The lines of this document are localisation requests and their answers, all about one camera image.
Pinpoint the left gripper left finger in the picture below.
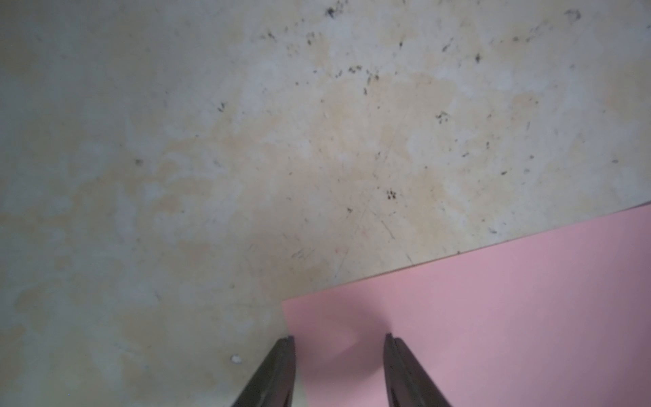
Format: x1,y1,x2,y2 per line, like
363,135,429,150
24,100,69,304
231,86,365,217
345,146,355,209
232,336,297,407

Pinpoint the pink square paper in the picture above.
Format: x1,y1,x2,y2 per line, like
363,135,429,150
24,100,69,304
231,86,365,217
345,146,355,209
282,206,650,406

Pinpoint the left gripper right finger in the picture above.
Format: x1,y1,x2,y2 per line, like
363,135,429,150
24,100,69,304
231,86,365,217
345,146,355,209
383,333,451,407

